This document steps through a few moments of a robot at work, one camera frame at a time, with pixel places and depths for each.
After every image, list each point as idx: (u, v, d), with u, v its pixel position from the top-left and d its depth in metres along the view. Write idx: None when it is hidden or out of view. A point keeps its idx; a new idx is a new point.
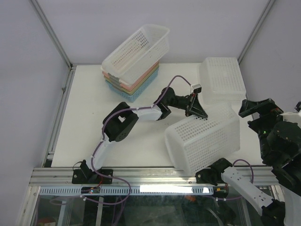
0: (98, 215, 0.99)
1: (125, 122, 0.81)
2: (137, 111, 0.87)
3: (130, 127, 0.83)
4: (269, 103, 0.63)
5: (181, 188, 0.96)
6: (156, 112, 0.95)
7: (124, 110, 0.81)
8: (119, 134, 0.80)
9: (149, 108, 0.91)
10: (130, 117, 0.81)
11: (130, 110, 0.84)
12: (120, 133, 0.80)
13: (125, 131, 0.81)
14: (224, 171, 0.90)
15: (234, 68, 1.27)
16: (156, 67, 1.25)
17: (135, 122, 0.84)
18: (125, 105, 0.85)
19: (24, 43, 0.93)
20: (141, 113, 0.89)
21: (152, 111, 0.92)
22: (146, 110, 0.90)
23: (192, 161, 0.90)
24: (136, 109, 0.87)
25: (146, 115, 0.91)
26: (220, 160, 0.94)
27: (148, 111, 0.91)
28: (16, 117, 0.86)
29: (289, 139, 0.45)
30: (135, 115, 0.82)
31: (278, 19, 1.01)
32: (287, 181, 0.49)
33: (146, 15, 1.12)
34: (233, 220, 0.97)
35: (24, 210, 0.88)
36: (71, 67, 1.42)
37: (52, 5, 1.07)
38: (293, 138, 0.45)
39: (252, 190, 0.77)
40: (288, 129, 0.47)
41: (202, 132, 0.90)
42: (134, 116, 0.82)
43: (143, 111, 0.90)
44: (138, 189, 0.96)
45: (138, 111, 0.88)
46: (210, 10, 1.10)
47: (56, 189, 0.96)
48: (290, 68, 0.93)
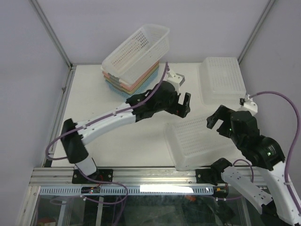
0: (98, 215, 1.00)
1: (71, 146, 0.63)
2: (86, 129, 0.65)
3: (83, 149, 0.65)
4: (223, 108, 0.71)
5: (182, 188, 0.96)
6: (129, 117, 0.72)
7: (65, 134, 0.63)
8: (73, 158, 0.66)
9: (107, 117, 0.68)
10: (75, 139, 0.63)
11: (77, 132, 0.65)
12: (72, 155, 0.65)
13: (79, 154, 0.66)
14: (224, 171, 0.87)
15: (235, 68, 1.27)
16: (156, 67, 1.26)
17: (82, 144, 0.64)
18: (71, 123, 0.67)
19: (24, 43, 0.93)
20: (94, 128, 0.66)
21: (110, 121, 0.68)
22: (100, 122, 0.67)
23: (183, 141, 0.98)
24: (83, 128, 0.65)
25: (105, 127, 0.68)
26: (220, 160, 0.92)
27: (106, 122, 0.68)
28: (15, 117, 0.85)
29: (240, 120, 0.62)
30: (81, 137, 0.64)
31: (279, 19, 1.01)
32: (252, 158, 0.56)
33: (146, 15, 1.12)
34: (233, 220, 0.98)
35: (24, 210, 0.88)
36: (71, 67, 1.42)
37: (51, 5, 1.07)
38: (243, 119, 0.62)
39: (252, 189, 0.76)
40: (239, 114, 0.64)
41: (188, 119, 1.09)
42: (81, 139, 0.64)
43: (95, 125, 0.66)
44: (138, 189, 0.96)
45: (88, 128, 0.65)
46: (210, 10, 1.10)
47: (56, 189, 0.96)
48: (290, 68, 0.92)
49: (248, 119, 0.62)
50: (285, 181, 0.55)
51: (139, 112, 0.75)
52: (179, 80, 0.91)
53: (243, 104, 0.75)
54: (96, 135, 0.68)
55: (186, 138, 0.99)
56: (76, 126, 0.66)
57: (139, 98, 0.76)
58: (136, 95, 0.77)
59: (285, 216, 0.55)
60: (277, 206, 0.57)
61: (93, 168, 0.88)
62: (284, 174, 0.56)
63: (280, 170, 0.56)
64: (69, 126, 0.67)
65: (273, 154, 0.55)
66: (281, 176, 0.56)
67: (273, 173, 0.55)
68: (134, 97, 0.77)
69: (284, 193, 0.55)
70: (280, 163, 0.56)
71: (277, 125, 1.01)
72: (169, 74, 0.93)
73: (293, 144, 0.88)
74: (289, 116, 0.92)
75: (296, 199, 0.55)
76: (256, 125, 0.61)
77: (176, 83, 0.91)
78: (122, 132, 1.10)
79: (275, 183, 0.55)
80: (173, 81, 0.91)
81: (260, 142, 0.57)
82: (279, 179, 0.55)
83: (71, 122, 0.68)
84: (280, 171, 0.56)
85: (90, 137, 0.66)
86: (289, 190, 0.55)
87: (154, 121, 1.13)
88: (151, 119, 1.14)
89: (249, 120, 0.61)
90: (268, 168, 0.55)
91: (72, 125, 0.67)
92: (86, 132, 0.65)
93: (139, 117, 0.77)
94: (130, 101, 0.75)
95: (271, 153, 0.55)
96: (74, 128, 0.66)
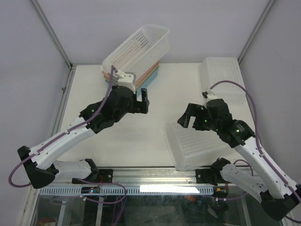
0: (98, 215, 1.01)
1: (27, 174, 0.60)
2: (39, 155, 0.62)
3: (42, 175, 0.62)
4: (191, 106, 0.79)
5: (182, 188, 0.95)
6: (84, 132, 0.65)
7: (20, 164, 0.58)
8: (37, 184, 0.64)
9: (57, 139, 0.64)
10: (29, 168, 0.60)
11: (31, 160, 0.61)
12: (33, 181, 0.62)
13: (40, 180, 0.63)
14: (222, 168, 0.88)
15: (234, 68, 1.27)
16: (156, 67, 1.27)
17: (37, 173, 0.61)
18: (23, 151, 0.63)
19: (24, 43, 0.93)
20: (47, 152, 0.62)
21: (69, 139, 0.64)
22: (55, 143, 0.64)
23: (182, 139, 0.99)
24: (36, 154, 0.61)
25: (61, 148, 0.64)
26: (218, 160, 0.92)
27: (60, 142, 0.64)
28: (15, 117, 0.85)
29: (212, 106, 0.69)
30: (35, 165, 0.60)
31: (279, 19, 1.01)
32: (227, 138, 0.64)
33: (146, 15, 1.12)
34: (233, 220, 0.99)
35: (24, 210, 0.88)
36: (71, 67, 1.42)
37: (51, 5, 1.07)
38: (215, 105, 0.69)
39: (249, 180, 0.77)
40: (213, 102, 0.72)
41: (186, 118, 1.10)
42: (36, 166, 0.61)
43: (47, 150, 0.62)
44: (138, 189, 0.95)
45: (42, 153, 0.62)
46: (210, 10, 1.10)
47: (56, 189, 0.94)
48: (290, 68, 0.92)
49: (219, 105, 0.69)
50: (260, 154, 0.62)
51: (96, 123, 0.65)
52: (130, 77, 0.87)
53: (207, 97, 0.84)
54: (54, 157, 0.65)
55: (186, 137, 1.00)
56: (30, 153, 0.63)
57: (93, 107, 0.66)
58: (90, 106, 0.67)
59: (274, 189, 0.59)
60: (264, 181, 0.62)
61: (87, 171, 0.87)
62: (257, 147, 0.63)
63: (253, 144, 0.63)
64: (22, 156, 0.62)
65: (241, 131, 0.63)
66: (256, 149, 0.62)
67: (247, 148, 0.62)
68: (88, 108, 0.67)
69: (262, 164, 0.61)
70: (251, 138, 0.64)
71: (277, 125, 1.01)
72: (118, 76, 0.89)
73: (293, 144, 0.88)
74: (289, 116, 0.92)
75: (276, 169, 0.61)
76: (227, 109, 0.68)
77: None
78: (122, 132, 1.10)
79: (251, 157, 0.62)
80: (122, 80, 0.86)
81: (232, 124, 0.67)
82: (254, 152, 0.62)
83: (24, 149, 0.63)
84: (252, 145, 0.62)
85: (47, 162, 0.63)
86: (265, 161, 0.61)
87: (154, 121, 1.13)
88: (151, 119, 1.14)
89: (221, 107, 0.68)
90: (240, 143, 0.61)
91: (25, 153, 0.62)
92: (40, 158, 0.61)
93: (99, 128, 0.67)
94: (84, 113, 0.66)
95: (239, 130, 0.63)
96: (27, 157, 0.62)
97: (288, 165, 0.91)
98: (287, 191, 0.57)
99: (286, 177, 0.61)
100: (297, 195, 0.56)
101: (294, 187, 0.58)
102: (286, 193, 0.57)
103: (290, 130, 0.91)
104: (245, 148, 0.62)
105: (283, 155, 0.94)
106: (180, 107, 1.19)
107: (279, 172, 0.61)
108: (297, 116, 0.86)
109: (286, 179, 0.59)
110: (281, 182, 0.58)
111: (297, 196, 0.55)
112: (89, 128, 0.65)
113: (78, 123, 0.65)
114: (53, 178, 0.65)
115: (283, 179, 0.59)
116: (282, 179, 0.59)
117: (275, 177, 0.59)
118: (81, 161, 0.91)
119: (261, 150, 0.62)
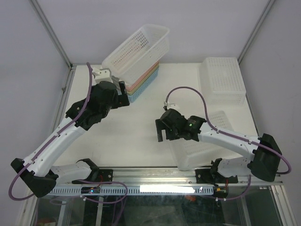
0: (98, 215, 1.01)
1: (27, 184, 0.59)
2: (35, 163, 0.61)
3: (43, 182, 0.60)
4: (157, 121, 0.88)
5: (182, 188, 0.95)
6: (74, 131, 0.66)
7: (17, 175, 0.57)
8: (38, 191, 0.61)
9: (47, 144, 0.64)
10: (28, 177, 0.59)
11: (27, 170, 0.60)
12: (35, 190, 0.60)
13: (39, 188, 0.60)
14: (218, 167, 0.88)
15: (234, 68, 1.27)
16: (156, 67, 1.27)
17: (36, 180, 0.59)
18: (16, 165, 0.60)
19: (24, 42, 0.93)
20: (42, 158, 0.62)
21: (61, 141, 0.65)
22: (47, 149, 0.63)
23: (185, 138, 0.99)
24: (31, 163, 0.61)
25: (55, 152, 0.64)
26: (214, 162, 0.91)
27: (52, 146, 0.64)
28: (15, 117, 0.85)
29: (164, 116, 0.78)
30: (32, 173, 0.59)
31: (279, 18, 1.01)
32: (186, 133, 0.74)
33: (146, 15, 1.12)
34: (233, 219, 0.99)
35: (24, 210, 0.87)
36: (71, 67, 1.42)
37: (51, 5, 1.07)
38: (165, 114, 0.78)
39: (236, 162, 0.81)
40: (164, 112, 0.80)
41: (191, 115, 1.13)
42: (35, 174, 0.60)
43: (41, 157, 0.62)
44: (138, 189, 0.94)
45: (36, 160, 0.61)
46: (210, 10, 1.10)
47: (56, 189, 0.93)
48: (291, 68, 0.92)
49: (168, 112, 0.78)
50: (217, 130, 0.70)
51: (84, 119, 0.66)
52: (107, 73, 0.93)
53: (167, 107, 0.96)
54: (50, 164, 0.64)
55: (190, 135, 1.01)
56: (24, 164, 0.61)
57: (79, 105, 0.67)
58: (75, 104, 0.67)
59: (244, 151, 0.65)
60: (235, 149, 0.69)
61: (88, 170, 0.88)
62: (212, 127, 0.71)
63: (207, 127, 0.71)
64: (16, 168, 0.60)
65: (194, 123, 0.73)
66: (211, 130, 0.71)
67: (204, 133, 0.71)
68: (74, 107, 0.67)
69: (224, 137, 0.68)
70: (203, 123, 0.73)
71: (277, 124, 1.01)
72: (95, 73, 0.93)
73: (293, 144, 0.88)
74: (289, 116, 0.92)
75: (235, 134, 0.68)
76: (175, 113, 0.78)
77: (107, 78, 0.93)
78: (122, 132, 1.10)
79: (212, 138, 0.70)
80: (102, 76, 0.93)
81: (185, 122, 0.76)
82: (211, 133, 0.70)
83: (17, 161, 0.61)
84: (206, 128, 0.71)
85: (44, 168, 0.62)
86: (223, 133, 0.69)
87: (154, 121, 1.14)
88: (151, 119, 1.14)
89: (170, 113, 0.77)
90: (198, 133, 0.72)
91: (18, 165, 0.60)
92: (36, 165, 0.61)
93: (88, 125, 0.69)
94: (70, 113, 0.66)
95: (192, 124, 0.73)
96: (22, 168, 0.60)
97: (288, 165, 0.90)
98: (253, 147, 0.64)
99: (247, 136, 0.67)
100: (262, 146, 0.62)
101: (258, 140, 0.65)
102: (254, 149, 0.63)
103: (290, 130, 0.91)
104: (203, 134, 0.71)
105: (283, 155, 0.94)
106: (180, 107, 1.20)
107: (239, 135, 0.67)
108: (297, 116, 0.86)
109: (247, 137, 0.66)
110: (245, 143, 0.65)
111: (264, 147, 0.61)
112: (78, 126, 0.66)
113: (66, 124, 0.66)
114: (54, 183, 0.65)
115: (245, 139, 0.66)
116: (244, 139, 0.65)
117: (239, 141, 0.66)
118: (78, 162, 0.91)
119: (216, 128, 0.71)
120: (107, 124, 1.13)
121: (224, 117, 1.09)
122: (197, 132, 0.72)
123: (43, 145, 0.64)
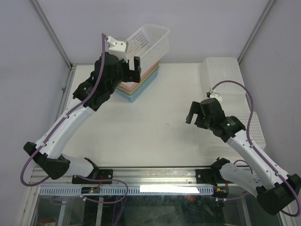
0: (98, 215, 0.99)
1: (42, 167, 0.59)
2: (46, 146, 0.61)
3: (58, 164, 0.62)
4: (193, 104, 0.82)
5: (182, 188, 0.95)
6: (83, 112, 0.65)
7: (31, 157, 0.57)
8: (52, 173, 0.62)
9: (58, 125, 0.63)
10: (43, 160, 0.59)
11: (39, 152, 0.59)
12: (50, 173, 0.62)
13: (54, 170, 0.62)
14: (221, 166, 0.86)
15: (234, 68, 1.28)
16: (156, 67, 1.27)
17: (51, 162, 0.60)
18: (28, 147, 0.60)
19: (24, 43, 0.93)
20: (54, 141, 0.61)
21: (70, 122, 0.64)
22: (58, 130, 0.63)
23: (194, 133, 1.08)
24: (43, 145, 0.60)
25: (65, 134, 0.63)
26: (219, 159, 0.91)
27: (63, 128, 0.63)
28: (15, 117, 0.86)
29: (204, 103, 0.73)
30: (45, 156, 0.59)
31: (279, 18, 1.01)
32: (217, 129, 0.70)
33: (146, 15, 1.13)
34: (233, 220, 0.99)
35: (24, 210, 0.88)
36: (71, 67, 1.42)
37: (51, 6, 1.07)
38: (208, 102, 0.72)
39: (246, 176, 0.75)
40: (207, 100, 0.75)
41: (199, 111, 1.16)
42: (47, 157, 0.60)
43: (53, 138, 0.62)
44: (138, 189, 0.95)
45: (48, 143, 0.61)
46: (210, 10, 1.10)
47: (56, 189, 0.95)
48: (290, 68, 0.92)
49: (211, 101, 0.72)
50: (251, 145, 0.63)
51: (92, 100, 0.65)
52: (124, 46, 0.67)
53: (210, 96, 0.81)
54: (61, 145, 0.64)
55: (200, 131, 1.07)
56: (36, 147, 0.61)
57: (85, 85, 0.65)
58: (82, 84, 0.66)
59: (265, 179, 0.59)
60: (257, 173, 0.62)
61: (90, 166, 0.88)
62: (248, 139, 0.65)
63: (243, 135, 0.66)
64: (28, 151, 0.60)
65: (232, 125, 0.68)
66: (246, 141, 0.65)
67: (237, 139, 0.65)
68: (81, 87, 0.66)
69: (253, 155, 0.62)
70: (241, 130, 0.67)
71: (277, 124, 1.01)
72: (108, 43, 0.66)
73: (293, 144, 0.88)
74: (289, 116, 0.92)
75: (266, 159, 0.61)
76: (218, 105, 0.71)
77: (121, 52, 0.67)
78: (122, 132, 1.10)
79: (241, 148, 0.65)
80: (117, 50, 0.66)
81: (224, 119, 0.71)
82: (244, 143, 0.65)
83: (29, 144, 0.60)
84: (242, 136, 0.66)
85: (56, 150, 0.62)
86: (256, 151, 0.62)
87: (154, 121, 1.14)
88: (151, 119, 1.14)
89: (213, 103, 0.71)
90: (230, 135, 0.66)
91: (30, 149, 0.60)
92: (49, 148, 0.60)
93: (96, 105, 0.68)
94: (78, 94, 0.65)
95: (230, 124, 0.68)
96: (34, 150, 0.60)
97: (288, 165, 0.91)
98: (278, 180, 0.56)
99: (278, 167, 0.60)
100: (287, 183, 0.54)
101: (286, 177, 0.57)
102: (277, 182, 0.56)
103: (290, 130, 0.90)
104: (235, 140, 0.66)
105: (283, 154, 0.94)
106: (181, 106, 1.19)
107: (270, 162, 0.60)
108: (297, 116, 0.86)
109: (277, 168, 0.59)
110: (272, 172, 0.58)
111: (289, 185, 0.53)
112: (87, 107, 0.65)
113: (75, 105, 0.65)
114: (67, 165, 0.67)
115: (274, 168, 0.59)
116: (273, 167, 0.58)
117: (265, 167, 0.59)
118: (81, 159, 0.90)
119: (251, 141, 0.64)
120: (107, 124, 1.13)
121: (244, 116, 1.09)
122: (232, 134, 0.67)
123: (54, 127, 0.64)
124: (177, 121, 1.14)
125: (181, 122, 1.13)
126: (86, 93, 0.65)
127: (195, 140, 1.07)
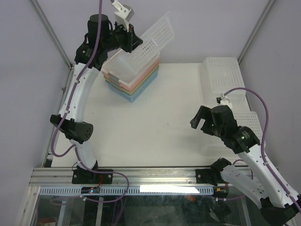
0: (98, 215, 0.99)
1: (72, 131, 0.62)
2: (70, 112, 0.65)
3: (85, 126, 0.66)
4: (202, 108, 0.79)
5: (182, 188, 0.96)
6: (90, 72, 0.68)
7: (59, 125, 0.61)
8: (82, 136, 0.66)
9: (74, 96, 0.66)
10: (71, 124, 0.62)
11: (66, 119, 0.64)
12: (80, 136, 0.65)
13: (83, 133, 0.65)
14: (222, 169, 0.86)
15: (234, 68, 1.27)
16: (156, 67, 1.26)
17: (79, 125, 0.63)
18: (54, 118, 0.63)
19: (24, 43, 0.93)
20: (75, 106, 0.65)
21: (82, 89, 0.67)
22: (75, 97, 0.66)
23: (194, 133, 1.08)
24: (67, 112, 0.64)
25: (82, 99, 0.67)
26: (219, 159, 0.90)
27: (78, 93, 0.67)
28: (16, 117, 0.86)
29: (216, 112, 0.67)
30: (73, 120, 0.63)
31: (279, 18, 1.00)
32: (230, 140, 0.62)
33: (146, 15, 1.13)
34: (233, 219, 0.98)
35: (24, 210, 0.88)
36: (71, 67, 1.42)
37: (52, 6, 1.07)
38: (219, 110, 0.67)
39: (249, 184, 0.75)
40: (218, 107, 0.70)
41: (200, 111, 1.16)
42: (74, 121, 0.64)
43: (73, 105, 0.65)
44: (138, 189, 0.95)
45: (71, 109, 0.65)
46: (210, 10, 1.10)
47: (56, 189, 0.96)
48: (290, 68, 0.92)
49: (224, 110, 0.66)
50: (264, 162, 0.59)
51: (94, 59, 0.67)
52: (126, 16, 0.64)
53: (221, 102, 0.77)
54: (82, 111, 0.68)
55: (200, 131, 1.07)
56: (61, 116, 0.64)
57: (84, 48, 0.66)
58: (79, 47, 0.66)
59: (274, 197, 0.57)
60: (265, 188, 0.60)
61: (93, 159, 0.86)
62: (262, 156, 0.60)
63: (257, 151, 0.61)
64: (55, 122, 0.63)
65: (246, 137, 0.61)
66: (259, 157, 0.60)
67: (250, 155, 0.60)
68: (80, 50, 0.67)
69: (266, 173, 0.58)
70: (256, 145, 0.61)
71: (277, 124, 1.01)
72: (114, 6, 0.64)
73: (293, 144, 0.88)
74: (289, 115, 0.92)
75: (279, 178, 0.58)
76: (231, 114, 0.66)
77: (122, 20, 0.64)
78: (122, 131, 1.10)
79: (254, 165, 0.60)
80: (119, 17, 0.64)
81: (237, 130, 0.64)
82: (257, 160, 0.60)
83: (53, 117, 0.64)
84: (256, 152, 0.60)
85: (79, 114, 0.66)
86: (269, 170, 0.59)
87: (154, 121, 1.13)
88: (151, 119, 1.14)
89: (225, 111, 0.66)
90: (244, 149, 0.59)
91: (57, 118, 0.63)
92: (73, 113, 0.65)
93: (100, 64, 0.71)
94: (79, 57, 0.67)
95: (244, 136, 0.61)
96: (60, 119, 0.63)
97: (288, 165, 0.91)
98: (289, 201, 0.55)
99: (289, 187, 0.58)
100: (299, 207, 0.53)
101: (296, 197, 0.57)
102: (287, 203, 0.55)
103: (290, 131, 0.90)
104: (249, 156, 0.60)
105: (283, 154, 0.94)
106: (181, 106, 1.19)
107: (282, 181, 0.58)
108: (297, 115, 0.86)
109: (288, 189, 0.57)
110: (283, 192, 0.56)
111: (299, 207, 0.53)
112: (92, 68, 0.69)
113: (80, 69, 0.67)
114: (92, 126, 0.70)
115: (286, 189, 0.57)
116: (284, 188, 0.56)
117: (277, 186, 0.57)
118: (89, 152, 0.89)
119: (265, 158, 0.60)
120: (107, 124, 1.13)
121: (244, 116, 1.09)
122: (245, 148, 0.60)
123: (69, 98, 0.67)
124: (177, 121, 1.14)
125: (181, 122, 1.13)
126: (87, 55, 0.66)
127: (195, 140, 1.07)
